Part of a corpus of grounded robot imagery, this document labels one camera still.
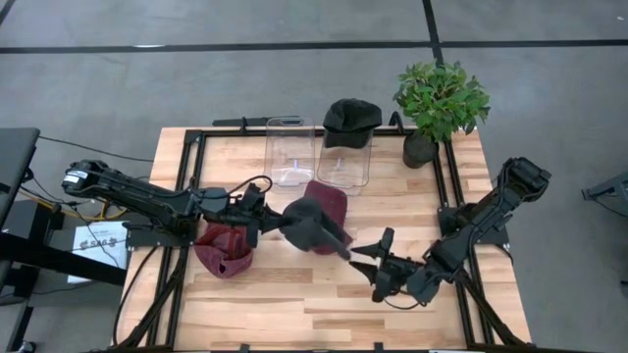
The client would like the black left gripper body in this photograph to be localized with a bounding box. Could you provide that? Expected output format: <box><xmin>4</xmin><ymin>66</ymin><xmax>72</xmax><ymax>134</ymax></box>
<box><xmin>211</xmin><ymin>183</ymin><xmax>269</xmax><ymax>249</ymax></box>

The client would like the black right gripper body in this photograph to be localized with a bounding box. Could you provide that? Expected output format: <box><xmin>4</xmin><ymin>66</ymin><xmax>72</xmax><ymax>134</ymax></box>
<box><xmin>371</xmin><ymin>227</ymin><xmax>426</xmax><ymax>301</ymax></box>

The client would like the dark grey baseball cap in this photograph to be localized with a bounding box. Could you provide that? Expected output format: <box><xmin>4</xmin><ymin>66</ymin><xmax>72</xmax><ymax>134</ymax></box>
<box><xmin>279</xmin><ymin>195</ymin><xmax>354</xmax><ymax>262</ymax></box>
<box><xmin>322</xmin><ymin>97</ymin><xmax>384</xmax><ymax>150</ymax></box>

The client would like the maroon baseball cap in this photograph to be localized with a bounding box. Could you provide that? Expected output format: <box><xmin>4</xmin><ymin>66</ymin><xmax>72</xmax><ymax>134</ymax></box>
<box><xmin>193</xmin><ymin>223</ymin><xmax>255</xmax><ymax>280</ymax></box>
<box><xmin>302</xmin><ymin>179</ymin><xmax>354</xmax><ymax>257</ymax></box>

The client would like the clear plastic bin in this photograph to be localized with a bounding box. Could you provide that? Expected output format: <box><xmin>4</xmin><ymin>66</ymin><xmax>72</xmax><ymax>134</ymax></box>
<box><xmin>316</xmin><ymin>127</ymin><xmax>375</xmax><ymax>190</ymax></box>
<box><xmin>262</xmin><ymin>116</ymin><xmax>317</xmax><ymax>188</ymax></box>

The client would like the black plant pot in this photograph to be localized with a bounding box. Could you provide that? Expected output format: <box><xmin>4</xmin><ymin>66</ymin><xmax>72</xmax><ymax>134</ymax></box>
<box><xmin>401</xmin><ymin>129</ymin><xmax>441</xmax><ymax>171</ymax></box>

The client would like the white printed paper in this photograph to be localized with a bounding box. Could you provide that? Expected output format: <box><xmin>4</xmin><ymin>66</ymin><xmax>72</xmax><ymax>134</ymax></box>
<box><xmin>67</xmin><ymin>220</ymin><xmax>130</xmax><ymax>284</ymax></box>

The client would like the black curved clamp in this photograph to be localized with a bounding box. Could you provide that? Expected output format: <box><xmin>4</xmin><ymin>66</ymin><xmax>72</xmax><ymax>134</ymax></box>
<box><xmin>389</xmin><ymin>111</ymin><xmax>409</xmax><ymax>134</ymax></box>

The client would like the green leafy plant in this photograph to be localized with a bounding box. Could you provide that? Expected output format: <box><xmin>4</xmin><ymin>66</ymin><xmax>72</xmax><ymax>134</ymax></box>
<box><xmin>392</xmin><ymin>59</ymin><xmax>492</xmax><ymax>144</ymax></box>

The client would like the black stand beam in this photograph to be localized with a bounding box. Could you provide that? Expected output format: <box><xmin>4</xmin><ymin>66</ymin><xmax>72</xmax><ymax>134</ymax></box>
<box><xmin>0</xmin><ymin>230</ymin><xmax>128</xmax><ymax>287</ymax></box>

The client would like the grey stand foot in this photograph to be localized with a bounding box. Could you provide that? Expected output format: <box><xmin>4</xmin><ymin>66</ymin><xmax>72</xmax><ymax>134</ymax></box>
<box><xmin>581</xmin><ymin>171</ymin><xmax>628</xmax><ymax>218</ymax></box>

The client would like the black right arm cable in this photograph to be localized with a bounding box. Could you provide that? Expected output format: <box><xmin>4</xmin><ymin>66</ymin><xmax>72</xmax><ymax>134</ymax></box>
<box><xmin>382</xmin><ymin>292</ymin><xmax>424</xmax><ymax>312</ymax></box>

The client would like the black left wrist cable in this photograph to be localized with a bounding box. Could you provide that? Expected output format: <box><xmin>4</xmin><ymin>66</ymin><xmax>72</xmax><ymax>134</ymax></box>
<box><xmin>228</xmin><ymin>175</ymin><xmax>274</xmax><ymax>198</ymax></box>

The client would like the black bracket bar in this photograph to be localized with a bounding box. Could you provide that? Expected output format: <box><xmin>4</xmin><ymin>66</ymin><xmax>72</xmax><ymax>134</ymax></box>
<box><xmin>212</xmin><ymin>116</ymin><xmax>301</xmax><ymax>128</ymax></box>

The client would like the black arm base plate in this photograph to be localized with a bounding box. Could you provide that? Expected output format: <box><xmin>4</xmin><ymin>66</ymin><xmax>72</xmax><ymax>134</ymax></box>
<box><xmin>437</xmin><ymin>204</ymin><xmax>511</xmax><ymax>247</ymax></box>
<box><xmin>126</xmin><ymin>221</ymin><xmax>198</xmax><ymax>249</ymax></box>

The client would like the yellow cable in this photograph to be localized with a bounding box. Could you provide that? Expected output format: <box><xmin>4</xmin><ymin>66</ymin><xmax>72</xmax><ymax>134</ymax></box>
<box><xmin>18</xmin><ymin>188</ymin><xmax>130</xmax><ymax>223</ymax></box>

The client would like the black base cable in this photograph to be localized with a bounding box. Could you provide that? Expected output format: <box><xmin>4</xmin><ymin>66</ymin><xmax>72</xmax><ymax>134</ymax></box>
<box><xmin>112</xmin><ymin>244</ymin><xmax>161</xmax><ymax>347</ymax></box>

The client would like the black floor cable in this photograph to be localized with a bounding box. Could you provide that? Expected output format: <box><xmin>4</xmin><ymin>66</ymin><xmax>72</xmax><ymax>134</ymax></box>
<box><xmin>37</xmin><ymin>135</ymin><xmax>154</xmax><ymax>163</ymax></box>

